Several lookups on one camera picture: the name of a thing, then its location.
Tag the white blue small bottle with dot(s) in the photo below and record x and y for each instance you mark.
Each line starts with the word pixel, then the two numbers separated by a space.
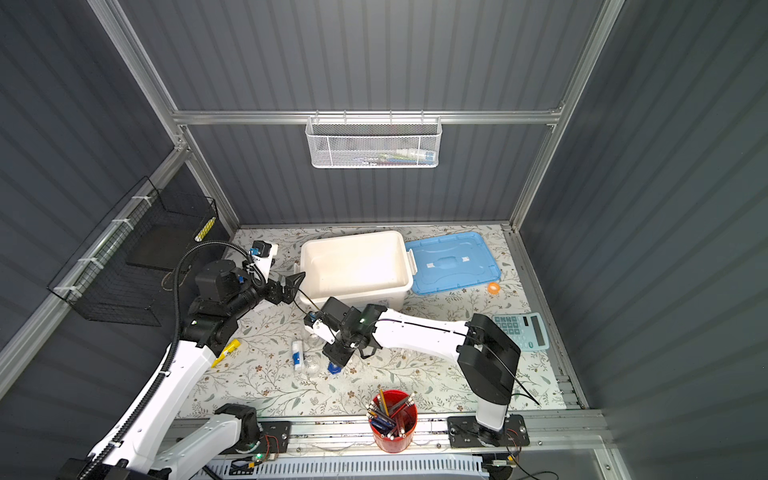
pixel 297 356

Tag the clear glass flask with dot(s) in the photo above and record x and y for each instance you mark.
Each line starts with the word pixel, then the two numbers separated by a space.
pixel 312 341

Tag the blue plastic bin lid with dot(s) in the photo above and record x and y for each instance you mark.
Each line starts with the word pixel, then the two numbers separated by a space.
pixel 452 262

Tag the teal calculator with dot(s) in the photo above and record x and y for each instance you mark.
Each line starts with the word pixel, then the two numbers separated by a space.
pixel 527 330

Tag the black wire side basket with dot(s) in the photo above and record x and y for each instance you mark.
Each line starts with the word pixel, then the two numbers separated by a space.
pixel 123 276

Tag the yellow marker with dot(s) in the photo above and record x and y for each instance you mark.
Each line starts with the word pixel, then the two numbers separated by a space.
pixel 227 351

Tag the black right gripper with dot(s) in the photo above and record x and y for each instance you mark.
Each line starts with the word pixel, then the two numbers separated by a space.
pixel 337 357

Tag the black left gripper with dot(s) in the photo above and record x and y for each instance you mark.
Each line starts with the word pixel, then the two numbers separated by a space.
pixel 288 289

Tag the red pencil cup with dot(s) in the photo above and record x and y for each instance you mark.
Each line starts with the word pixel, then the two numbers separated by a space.
pixel 392 416

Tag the yellow item in basket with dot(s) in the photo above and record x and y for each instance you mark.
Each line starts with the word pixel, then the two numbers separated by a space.
pixel 205 229

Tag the white wire wall basket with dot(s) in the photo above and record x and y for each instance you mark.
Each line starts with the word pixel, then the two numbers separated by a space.
pixel 379 143

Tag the white plastic storage bin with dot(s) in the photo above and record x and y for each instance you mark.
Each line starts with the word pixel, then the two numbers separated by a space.
pixel 360 269

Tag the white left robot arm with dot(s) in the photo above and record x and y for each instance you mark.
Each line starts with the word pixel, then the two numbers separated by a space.
pixel 132 448

